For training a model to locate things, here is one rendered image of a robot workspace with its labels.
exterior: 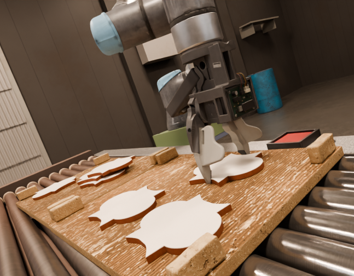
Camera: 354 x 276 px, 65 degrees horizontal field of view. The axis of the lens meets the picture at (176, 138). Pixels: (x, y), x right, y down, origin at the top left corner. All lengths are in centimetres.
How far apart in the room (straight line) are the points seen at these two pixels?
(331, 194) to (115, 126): 423
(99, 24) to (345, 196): 47
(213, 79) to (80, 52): 418
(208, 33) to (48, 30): 418
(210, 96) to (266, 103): 590
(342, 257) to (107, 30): 48
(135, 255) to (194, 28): 31
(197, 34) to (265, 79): 585
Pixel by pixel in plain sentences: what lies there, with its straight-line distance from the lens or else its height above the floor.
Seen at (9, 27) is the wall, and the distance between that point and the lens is 445.
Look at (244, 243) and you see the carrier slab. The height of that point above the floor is 93.
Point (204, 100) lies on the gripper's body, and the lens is 43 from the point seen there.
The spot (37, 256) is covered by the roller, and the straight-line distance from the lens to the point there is 55.
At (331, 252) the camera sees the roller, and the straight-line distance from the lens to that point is 30.
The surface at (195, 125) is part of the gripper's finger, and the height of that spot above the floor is 104.
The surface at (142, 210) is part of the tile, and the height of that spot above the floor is 95.
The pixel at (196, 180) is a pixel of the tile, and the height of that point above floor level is 94.
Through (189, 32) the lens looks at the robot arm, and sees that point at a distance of 43.
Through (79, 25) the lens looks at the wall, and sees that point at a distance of 473.
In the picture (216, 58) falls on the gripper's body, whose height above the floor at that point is 112.
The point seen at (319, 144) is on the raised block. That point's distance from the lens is 43.
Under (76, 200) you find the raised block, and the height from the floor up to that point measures 96.
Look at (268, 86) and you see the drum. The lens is 629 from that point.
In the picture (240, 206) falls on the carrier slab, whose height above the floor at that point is 94.
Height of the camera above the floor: 110
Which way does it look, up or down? 9 degrees down
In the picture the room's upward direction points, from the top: 20 degrees counter-clockwise
